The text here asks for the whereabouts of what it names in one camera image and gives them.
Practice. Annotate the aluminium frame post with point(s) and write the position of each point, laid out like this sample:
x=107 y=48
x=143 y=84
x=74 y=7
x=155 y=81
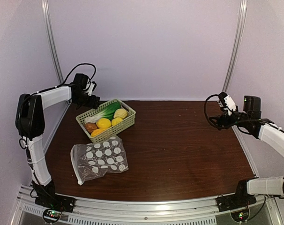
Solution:
x=51 y=40
x=236 y=44

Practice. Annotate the clear polka dot zip bag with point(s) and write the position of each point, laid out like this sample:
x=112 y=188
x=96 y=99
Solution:
x=94 y=160

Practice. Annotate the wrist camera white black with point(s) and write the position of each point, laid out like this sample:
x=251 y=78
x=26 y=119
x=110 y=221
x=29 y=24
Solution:
x=91 y=85
x=227 y=104

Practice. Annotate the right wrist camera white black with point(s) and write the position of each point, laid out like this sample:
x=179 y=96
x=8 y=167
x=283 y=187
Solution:
x=227 y=104

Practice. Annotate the front aluminium rail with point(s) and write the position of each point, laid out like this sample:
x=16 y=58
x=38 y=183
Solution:
x=202 y=211

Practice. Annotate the left aluminium frame post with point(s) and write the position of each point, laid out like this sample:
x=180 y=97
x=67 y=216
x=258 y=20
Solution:
x=51 y=40

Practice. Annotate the green perforated plastic basket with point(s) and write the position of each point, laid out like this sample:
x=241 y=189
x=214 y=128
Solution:
x=114 y=130

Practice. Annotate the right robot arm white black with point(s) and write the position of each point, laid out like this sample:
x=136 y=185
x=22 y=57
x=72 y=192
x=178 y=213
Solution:
x=262 y=129

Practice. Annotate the orange yellow corn bread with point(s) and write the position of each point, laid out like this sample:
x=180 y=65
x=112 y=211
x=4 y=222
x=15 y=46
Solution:
x=98 y=131

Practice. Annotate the yellow green lemon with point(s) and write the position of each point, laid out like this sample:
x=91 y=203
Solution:
x=116 y=121

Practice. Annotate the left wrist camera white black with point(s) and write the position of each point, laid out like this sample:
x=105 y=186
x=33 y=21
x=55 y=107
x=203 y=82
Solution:
x=91 y=85

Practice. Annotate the round circuit board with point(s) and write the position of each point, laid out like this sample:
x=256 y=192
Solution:
x=240 y=216
x=51 y=216

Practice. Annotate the right round circuit board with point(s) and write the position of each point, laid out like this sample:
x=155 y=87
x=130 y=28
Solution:
x=240 y=216

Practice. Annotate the brown potato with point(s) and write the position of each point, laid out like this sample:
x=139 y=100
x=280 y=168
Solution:
x=90 y=127

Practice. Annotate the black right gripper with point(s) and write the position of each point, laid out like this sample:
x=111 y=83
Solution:
x=224 y=116

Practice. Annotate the left round circuit board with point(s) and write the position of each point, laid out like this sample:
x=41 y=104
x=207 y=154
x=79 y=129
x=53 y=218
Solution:
x=51 y=216

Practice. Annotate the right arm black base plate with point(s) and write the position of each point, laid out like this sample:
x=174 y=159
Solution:
x=232 y=202

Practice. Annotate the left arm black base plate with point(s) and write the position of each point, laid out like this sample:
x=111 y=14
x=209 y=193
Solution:
x=58 y=203

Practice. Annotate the green white bok choy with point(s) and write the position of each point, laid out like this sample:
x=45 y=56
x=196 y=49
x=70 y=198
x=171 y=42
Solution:
x=107 y=113

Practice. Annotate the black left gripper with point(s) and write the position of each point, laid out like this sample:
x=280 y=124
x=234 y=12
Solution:
x=92 y=103

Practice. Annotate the right aluminium frame post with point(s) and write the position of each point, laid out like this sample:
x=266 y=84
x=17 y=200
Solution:
x=236 y=44

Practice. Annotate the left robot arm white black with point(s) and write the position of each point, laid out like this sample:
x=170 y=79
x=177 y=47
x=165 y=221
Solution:
x=30 y=123

